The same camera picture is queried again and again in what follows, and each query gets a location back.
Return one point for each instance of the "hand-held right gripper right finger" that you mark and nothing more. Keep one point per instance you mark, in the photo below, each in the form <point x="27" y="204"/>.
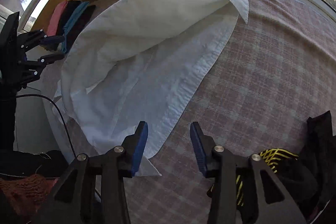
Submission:
<point x="198" y="148"/>

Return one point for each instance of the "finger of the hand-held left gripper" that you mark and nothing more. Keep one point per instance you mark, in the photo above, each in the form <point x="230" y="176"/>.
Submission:
<point x="52" y="40"/>
<point x="50" y="58"/>

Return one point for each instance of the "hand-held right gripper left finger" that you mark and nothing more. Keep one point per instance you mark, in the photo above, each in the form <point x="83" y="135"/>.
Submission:
<point x="140" y="148"/>

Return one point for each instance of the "white button shirt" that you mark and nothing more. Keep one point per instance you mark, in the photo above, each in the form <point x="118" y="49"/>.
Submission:
<point x="144" y="56"/>

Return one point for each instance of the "stack of folded clothes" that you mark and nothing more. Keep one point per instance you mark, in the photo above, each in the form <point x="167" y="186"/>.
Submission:
<point x="71" y="14"/>

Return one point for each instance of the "pine plank board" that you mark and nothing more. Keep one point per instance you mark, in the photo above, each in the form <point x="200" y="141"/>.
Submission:
<point x="52" y="3"/>

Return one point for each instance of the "pink plaid blanket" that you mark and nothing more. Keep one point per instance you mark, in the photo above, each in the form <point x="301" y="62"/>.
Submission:
<point x="262" y="69"/>

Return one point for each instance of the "black jacket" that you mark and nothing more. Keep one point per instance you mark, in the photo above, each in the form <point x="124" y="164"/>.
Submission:
<point x="26" y="161"/>

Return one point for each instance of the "brown knit garment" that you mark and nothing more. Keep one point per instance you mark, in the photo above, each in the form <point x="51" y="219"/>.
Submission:
<point x="23" y="192"/>

